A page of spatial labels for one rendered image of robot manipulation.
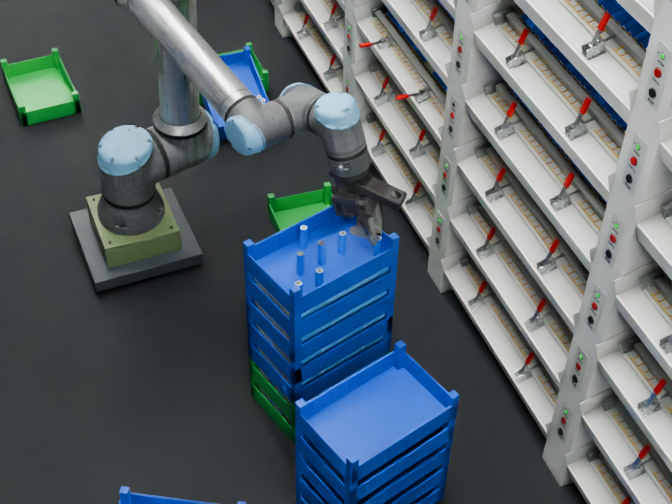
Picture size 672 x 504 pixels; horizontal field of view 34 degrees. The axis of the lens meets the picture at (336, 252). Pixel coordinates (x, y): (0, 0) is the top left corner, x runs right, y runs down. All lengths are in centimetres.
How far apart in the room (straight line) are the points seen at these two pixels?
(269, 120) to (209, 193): 116
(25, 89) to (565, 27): 225
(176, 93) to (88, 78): 109
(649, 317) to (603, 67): 50
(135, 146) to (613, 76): 139
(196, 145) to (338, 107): 85
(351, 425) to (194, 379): 65
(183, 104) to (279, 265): 65
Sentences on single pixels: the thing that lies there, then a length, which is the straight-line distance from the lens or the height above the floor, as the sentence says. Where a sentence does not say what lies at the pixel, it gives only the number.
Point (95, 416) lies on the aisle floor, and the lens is 292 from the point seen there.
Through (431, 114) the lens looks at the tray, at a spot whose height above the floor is 49.
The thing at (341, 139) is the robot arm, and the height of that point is 84.
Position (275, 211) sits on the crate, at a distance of 340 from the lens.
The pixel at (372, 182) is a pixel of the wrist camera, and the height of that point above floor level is 71.
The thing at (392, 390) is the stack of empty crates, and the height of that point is 32.
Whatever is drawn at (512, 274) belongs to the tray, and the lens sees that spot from 282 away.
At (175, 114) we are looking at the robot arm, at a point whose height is 48.
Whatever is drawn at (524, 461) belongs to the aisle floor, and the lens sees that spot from 284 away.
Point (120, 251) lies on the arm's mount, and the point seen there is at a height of 11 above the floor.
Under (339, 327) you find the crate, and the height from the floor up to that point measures 36.
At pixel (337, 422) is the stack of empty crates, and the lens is 245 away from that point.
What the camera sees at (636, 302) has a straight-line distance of 228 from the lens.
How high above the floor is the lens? 228
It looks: 44 degrees down
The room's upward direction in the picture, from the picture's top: 2 degrees clockwise
